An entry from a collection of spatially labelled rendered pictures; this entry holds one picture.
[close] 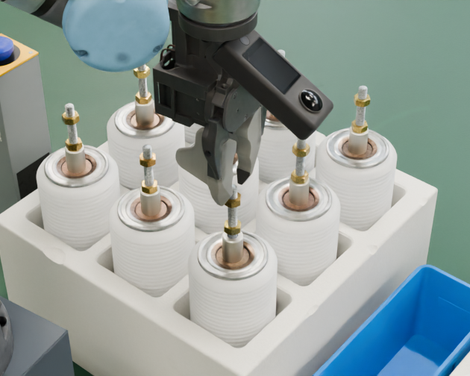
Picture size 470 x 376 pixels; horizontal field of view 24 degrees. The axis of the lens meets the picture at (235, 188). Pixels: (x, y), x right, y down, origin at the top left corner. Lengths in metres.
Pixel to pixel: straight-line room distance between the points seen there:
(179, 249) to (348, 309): 0.22
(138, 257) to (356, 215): 0.28
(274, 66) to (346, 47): 0.96
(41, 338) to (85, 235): 0.29
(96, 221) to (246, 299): 0.23
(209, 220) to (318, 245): 0.15
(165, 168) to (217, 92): 0.36
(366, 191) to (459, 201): 0.37
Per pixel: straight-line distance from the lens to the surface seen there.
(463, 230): 1.59
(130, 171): 1.35
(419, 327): 1.43
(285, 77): 0.99
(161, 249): 1.20
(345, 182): 1.28
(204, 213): 1.28
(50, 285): 1.32
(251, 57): 0.98
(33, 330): 1.04
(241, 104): 1.01
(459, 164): 1.71
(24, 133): 1.41
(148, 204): 1.20
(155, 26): 0.77
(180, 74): 1.01
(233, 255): 1.15
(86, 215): 1.27
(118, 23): 0.76
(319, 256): 1.24
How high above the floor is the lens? 1.06
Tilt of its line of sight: 41 degrees down
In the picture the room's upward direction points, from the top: straight up
